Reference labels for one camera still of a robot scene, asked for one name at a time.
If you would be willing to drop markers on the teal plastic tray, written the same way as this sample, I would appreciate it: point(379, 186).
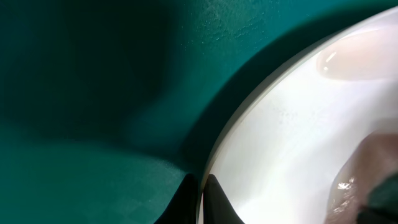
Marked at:
point(106, 105)

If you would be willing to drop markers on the white round plate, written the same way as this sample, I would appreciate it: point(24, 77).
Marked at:
point(277, 157)

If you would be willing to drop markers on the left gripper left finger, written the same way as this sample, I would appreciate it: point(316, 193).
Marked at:
point(182, 208)

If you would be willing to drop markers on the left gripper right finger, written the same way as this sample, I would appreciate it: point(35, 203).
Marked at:
point(216, 206)

